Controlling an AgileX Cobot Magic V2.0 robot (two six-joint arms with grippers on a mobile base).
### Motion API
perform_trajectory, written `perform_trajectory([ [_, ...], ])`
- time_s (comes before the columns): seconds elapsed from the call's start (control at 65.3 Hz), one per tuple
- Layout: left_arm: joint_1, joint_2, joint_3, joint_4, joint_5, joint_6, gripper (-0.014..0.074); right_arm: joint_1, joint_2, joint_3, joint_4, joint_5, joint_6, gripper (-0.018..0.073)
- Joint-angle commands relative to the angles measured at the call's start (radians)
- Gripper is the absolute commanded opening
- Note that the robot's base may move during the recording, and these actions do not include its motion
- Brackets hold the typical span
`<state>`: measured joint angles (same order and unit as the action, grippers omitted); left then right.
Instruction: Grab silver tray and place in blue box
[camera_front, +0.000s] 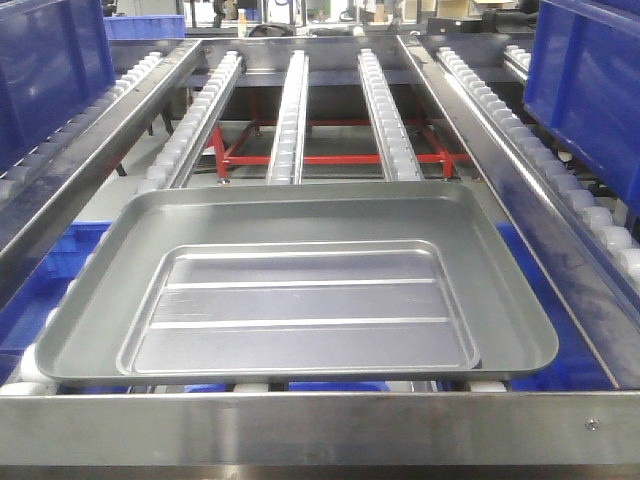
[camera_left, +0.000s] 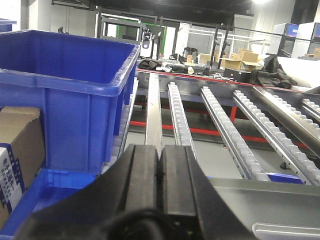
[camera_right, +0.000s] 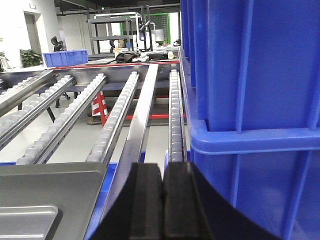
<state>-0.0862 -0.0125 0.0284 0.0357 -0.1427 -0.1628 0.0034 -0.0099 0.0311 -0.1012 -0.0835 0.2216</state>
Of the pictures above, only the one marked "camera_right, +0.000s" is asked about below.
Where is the stacked blue crates right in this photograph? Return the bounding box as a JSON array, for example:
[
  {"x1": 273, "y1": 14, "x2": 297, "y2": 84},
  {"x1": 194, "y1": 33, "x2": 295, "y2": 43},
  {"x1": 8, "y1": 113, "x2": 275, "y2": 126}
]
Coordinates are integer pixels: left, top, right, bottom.
[{"x1": 180, "y1": 0, "x2": 320, "y2": 240}]

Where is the dark metal shelving rack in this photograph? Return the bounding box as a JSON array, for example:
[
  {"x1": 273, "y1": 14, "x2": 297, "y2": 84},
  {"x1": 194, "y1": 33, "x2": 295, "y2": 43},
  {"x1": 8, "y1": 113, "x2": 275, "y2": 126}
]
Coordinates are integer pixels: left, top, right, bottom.
[{"x1": 87, "y1": 12, "x2": 142, "y2": 55}]

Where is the roller rail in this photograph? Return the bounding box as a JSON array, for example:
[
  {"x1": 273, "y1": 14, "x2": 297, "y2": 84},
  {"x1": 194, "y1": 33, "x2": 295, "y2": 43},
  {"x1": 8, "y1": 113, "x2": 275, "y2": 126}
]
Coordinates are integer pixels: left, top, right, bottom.
[
  {"x1": 168, "y1": 69, "x2": 187, "y2": 162},
  {"x1": 0, "y1": 75, "x2": 75, "y2": 149},
  {"x1": 16, "y1": 73, "x2": 107, "y2": 165},
  {"x1": 86, "y1": 71, "x2": 140, "y2": 165}
]

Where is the blue shallow bin background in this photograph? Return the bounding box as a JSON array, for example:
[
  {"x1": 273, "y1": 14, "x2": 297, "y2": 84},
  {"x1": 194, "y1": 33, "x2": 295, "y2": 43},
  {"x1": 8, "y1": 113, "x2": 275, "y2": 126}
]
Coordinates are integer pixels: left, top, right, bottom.
[{"x1": 42, "y1": 49, "x2": 88, "y2": 67}]

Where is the potted green plant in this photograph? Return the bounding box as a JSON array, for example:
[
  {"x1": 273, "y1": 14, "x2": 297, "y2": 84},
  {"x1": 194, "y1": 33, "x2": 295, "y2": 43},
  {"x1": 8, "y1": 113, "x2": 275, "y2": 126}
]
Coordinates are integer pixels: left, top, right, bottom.
[{"x1": 20, "y1": 49, "x2": 43, "y2": 68}]

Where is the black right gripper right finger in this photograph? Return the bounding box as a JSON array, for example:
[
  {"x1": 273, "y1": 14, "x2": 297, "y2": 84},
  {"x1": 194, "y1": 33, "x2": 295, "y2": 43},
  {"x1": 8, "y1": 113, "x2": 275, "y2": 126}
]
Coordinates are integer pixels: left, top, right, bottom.
[{"x1": 163, "y1": 162, "x2": 277, "y2": 240}]

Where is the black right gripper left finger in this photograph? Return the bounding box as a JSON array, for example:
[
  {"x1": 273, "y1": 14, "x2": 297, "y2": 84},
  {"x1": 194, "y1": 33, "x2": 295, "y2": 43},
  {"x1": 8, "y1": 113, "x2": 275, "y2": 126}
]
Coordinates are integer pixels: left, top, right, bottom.
[{"x1": 91, "y1": 163, "x2": 163, "y2": 240}]

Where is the steel side guide left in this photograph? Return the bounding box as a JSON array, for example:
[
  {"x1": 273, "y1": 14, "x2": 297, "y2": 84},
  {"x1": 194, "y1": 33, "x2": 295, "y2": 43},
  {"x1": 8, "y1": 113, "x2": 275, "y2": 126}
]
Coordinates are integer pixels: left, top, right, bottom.
[{"x1": 0, "y1": 69, "x2": 54, "y2": 117}]

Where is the black office chair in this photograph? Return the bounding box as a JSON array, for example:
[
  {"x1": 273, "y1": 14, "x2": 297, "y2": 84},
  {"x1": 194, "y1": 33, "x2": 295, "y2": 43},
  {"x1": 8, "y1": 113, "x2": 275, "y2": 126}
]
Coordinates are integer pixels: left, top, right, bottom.
[{"x1": 51, "y1": 36, "x2": 66, "y2": 52}]

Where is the silver metal tray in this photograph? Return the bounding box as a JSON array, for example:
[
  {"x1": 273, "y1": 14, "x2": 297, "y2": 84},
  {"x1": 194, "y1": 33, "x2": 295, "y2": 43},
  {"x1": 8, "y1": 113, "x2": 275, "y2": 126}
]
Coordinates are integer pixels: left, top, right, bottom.
[{"x1": 0, "y1": 162, "x2": 107, "y2": 240}]

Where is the red white striped barrier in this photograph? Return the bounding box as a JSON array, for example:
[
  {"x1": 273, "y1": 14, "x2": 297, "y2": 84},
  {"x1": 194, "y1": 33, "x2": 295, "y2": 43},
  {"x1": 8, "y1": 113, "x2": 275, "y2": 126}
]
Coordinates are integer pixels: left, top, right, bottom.
[{"x1": 91, "y1": 90, "x2": 109, "y2": 126}]

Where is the flat steel guide rail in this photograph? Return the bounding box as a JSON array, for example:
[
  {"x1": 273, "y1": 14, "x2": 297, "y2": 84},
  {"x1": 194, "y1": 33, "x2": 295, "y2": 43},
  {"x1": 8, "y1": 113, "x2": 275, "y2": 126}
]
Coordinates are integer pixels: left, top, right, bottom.
[{"x1": 100, "y1": 64, "x2": 159, "y2": 221}]

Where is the black bag on table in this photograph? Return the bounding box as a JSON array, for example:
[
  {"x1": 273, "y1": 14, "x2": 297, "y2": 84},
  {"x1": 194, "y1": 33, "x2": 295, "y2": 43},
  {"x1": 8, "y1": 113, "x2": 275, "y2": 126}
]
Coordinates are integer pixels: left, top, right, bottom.
[{"x1": 115, "y1": 51, "x2": 141, "y2": 64}]

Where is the roller rail far right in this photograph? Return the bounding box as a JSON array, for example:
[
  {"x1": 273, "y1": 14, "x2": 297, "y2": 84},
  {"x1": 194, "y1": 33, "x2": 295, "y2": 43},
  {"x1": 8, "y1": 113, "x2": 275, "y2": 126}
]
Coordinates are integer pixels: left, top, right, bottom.
[{"x1": 168, "y1": 69, "x2": 187, "y2": 162}]

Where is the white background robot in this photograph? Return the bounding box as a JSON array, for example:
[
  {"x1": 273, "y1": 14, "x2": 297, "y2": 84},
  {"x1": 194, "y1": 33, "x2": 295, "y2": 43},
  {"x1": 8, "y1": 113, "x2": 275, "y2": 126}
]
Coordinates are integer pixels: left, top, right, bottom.
[{"x1": 132, "y1": 20, "x2": 156, "y2": 52}]

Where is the roller rail centre left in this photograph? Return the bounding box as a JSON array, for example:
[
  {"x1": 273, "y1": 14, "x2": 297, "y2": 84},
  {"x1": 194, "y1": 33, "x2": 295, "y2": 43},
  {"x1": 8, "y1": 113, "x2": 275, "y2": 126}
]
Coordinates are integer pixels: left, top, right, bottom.
[{"x1": 16, "y1": 73, "x2": 107, "y2": 165}]

